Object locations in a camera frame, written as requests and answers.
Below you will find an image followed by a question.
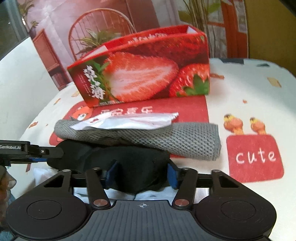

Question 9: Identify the white knotted cloth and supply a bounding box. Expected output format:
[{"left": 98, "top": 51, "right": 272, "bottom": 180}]
[{"left": 33, "top": 168, "right": 177, "bottom": 204}]

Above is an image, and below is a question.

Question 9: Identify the black sock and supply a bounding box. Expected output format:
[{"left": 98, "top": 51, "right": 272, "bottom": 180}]
[{"left": 47, "top": 140, "right": 170, "bottom": 194}]

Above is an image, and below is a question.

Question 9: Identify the grey knitted cloth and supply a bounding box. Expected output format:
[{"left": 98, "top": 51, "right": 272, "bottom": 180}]
[{"left": 54, "top": 120, "right": 221, "bottom": 161}]

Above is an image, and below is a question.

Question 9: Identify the white plastic wrapper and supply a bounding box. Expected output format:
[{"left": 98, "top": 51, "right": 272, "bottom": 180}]
[{"left": 70, "top": 112, "right": 179, "bottom": 131}]

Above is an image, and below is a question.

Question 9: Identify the printed room scene backdrop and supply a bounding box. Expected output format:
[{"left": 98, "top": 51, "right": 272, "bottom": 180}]
[{"left": 17, "top": 0, "right": 250, "bottom": 91}]

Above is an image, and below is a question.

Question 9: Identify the white cartoon print tablecloth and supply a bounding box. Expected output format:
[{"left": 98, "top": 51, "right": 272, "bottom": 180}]
[{"left": 4, "top": 58, "right": 296, "bottom": 241}]

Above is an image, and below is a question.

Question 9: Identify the red strawberry cardboard box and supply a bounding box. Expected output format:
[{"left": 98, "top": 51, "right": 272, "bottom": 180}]
[{"left": 67, "top": 25, "right": 210, "bottom": 108}]

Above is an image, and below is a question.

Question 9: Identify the yellow board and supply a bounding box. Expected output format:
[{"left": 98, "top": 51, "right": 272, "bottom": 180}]
[{"left": 245, "top": 0, "right": 295, "bottom": 75}]

